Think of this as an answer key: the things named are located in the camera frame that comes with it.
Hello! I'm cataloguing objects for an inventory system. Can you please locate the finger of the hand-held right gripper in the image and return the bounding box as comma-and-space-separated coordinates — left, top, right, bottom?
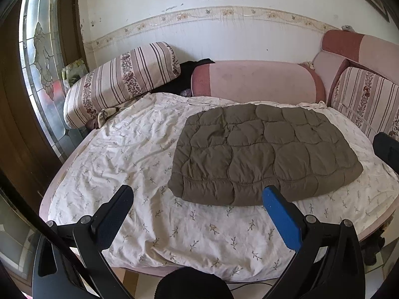
372, 132, 399, 175

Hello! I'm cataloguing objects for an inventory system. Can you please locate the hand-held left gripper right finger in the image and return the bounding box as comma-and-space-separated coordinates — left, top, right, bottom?
262, 185, 365, 299

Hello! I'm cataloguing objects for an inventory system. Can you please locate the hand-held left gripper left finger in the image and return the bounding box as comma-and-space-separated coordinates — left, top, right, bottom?
46, 184, 135, 299

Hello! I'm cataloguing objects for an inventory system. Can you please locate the olive quilted hooded jacket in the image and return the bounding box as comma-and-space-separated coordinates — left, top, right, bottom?
168, 103, 365, 207

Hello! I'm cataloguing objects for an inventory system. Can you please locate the striped floral back cushion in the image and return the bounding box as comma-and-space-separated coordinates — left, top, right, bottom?
330, 66, 399, 141

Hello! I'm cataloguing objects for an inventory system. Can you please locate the white floral bedsheet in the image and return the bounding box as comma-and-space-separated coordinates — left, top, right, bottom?
47, 93, 399, 283

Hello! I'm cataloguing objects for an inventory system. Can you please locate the thin black rod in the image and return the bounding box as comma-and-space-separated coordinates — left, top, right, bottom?
0, 167, 104, 299

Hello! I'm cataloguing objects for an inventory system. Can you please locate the crumpled patterned cloth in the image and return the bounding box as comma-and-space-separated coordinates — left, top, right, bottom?
97, 107, 121, 128

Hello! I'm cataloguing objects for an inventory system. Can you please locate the pink fabric sofa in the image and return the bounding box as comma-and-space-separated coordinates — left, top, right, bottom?
39, 29, 399, 285

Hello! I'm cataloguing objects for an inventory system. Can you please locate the striped floral bolster pillow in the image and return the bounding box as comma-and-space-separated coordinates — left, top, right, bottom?
63, 41, 182, 130

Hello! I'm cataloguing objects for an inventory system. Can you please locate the pink bolster cushion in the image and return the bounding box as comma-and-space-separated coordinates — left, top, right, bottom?
190, 61, 326, 106

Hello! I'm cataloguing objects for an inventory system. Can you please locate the floral printed box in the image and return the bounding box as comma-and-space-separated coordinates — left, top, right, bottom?
61, 58, 87, 87

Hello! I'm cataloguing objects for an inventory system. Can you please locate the black cloth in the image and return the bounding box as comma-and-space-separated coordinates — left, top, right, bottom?
152, 58, 216, 98

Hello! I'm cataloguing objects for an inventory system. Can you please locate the wooden door with stained glass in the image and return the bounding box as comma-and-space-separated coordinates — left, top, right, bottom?
0, 0, 92, 215

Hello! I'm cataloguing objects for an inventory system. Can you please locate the white cord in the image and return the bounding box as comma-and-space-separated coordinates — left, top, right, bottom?
352, 116, 378, 138

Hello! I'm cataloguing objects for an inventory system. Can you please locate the black floor cable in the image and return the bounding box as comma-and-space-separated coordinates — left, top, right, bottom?
227, 281, 275, 288

